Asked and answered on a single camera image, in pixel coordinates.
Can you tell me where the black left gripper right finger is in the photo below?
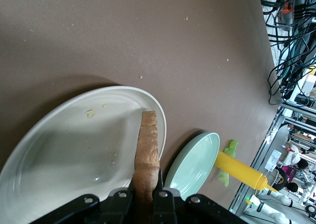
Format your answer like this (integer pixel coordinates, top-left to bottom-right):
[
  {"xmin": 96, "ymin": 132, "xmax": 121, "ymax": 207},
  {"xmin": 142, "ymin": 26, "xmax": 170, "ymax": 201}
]
[{"xmin": 152, "ymin": 169, "xmax": 177, "ymax": 224}]

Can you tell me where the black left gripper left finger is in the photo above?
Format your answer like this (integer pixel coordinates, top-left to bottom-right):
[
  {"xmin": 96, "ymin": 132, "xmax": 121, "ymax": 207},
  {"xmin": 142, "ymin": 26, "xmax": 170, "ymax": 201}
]
[{"xmin": 108, "ymin": 177, "xmax": 136, "ymax": 224}]

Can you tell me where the light crust bread slice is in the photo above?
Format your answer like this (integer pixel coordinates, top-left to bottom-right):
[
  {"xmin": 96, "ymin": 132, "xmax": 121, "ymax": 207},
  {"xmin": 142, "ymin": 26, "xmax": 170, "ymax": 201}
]
[{"xmin": 132, "ymin": 111, "xmax": 160, "ymax": 211}]

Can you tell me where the yellow mustard squeeze bottle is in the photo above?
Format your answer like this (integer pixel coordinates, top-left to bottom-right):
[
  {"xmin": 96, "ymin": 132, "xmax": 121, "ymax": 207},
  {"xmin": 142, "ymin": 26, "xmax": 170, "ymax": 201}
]
[{"xmin": 214, "ymin": 151, "xmax": 280, "ymax": 193}]

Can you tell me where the green lettuce leaf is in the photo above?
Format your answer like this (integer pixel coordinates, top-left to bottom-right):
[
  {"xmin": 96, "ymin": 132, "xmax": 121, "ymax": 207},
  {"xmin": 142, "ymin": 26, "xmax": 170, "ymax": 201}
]
[{"xmin": 218, "ymin": 139, "xmax": 239, "ymax": 188}]

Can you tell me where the mint green plate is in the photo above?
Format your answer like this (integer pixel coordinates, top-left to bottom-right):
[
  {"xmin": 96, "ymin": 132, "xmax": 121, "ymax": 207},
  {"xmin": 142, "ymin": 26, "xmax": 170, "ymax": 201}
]
[{"xmin": 164, "ymin": 132, "xmax": 221, "ymax": 201}]

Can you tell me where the beige plate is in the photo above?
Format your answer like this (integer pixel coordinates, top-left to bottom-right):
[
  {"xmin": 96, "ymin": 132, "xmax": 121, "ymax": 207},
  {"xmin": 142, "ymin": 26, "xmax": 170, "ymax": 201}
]
[{"xmin": 0, "ymin": 85, "xmax": 167, "ymax": 224}]

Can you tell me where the grey orange power connector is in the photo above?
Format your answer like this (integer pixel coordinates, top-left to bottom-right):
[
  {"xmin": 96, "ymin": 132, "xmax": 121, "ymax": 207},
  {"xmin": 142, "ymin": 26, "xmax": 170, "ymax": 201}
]
[{"xmin": 278, "ymin": 0, "xmax": 296, "ymax": 32}]

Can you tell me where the aluminium frame rail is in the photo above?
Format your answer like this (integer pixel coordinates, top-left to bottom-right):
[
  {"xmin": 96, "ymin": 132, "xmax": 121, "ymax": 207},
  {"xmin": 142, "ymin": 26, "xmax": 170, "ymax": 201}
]
[{"xmin": 229, "ymin": 102, "xmax": 316, "ymax": 212}]

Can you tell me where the black cable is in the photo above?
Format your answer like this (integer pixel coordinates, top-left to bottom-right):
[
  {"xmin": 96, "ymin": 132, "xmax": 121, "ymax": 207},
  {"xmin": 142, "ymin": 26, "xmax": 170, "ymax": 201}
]
[{"xmin": 267, "ymin": 65, "xmax": 316, "ymax": 106}]

